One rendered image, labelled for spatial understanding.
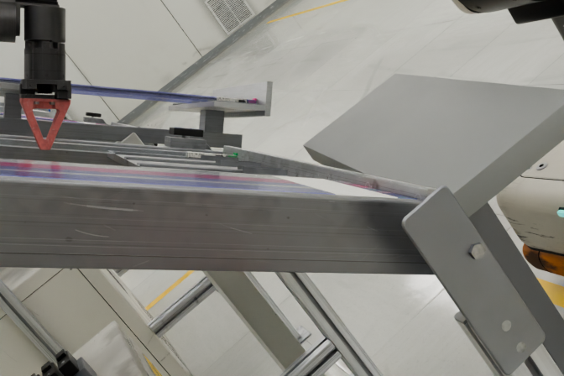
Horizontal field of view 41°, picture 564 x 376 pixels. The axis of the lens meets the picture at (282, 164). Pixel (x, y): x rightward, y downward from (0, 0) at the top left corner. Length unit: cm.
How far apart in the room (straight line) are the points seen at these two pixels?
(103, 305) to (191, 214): 152
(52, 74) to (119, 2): 768
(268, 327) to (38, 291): 69
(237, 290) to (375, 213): 99
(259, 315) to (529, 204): 59
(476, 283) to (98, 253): 30
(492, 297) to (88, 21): 821
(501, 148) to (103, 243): 59
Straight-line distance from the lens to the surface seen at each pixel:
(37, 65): 113
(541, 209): 157
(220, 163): 107
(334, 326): 145
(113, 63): 873
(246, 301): 161
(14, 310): 204
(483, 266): 64
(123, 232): 57
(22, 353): 211
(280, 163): 101
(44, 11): 114
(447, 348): 181
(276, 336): 165
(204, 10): 897
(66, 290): 207
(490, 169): 99
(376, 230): 63
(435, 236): 61
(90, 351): 127
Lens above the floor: 100
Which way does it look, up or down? 16 degrees down
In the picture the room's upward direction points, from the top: 36 degrees counter-clockwise
